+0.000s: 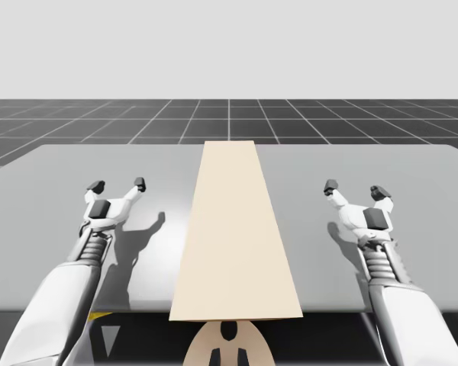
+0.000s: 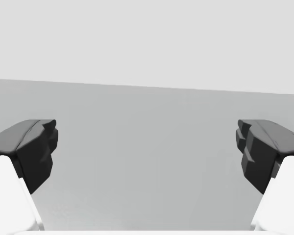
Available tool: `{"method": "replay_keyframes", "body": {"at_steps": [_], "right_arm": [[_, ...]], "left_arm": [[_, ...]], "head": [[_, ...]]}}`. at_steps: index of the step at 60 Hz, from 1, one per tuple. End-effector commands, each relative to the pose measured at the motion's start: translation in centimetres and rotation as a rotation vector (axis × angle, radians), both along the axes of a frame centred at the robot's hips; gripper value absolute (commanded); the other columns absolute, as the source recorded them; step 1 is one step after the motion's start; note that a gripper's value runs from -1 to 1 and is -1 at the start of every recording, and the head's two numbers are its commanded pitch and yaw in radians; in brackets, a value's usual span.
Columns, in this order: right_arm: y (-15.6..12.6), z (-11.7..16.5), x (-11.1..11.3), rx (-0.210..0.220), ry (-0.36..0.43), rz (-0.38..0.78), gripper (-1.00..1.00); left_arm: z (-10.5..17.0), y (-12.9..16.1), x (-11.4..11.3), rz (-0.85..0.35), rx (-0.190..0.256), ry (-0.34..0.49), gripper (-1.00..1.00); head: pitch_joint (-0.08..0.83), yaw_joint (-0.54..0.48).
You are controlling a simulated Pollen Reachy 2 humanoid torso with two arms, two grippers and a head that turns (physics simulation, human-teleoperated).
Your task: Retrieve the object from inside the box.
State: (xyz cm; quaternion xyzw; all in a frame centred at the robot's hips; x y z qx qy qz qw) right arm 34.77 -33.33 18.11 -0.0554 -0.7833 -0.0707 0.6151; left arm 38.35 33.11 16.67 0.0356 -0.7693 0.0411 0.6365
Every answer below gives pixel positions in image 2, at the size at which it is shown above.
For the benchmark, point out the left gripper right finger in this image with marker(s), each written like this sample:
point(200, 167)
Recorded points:
point(262, 156)

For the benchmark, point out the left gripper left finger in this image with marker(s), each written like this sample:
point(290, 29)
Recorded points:
point(27, 156)

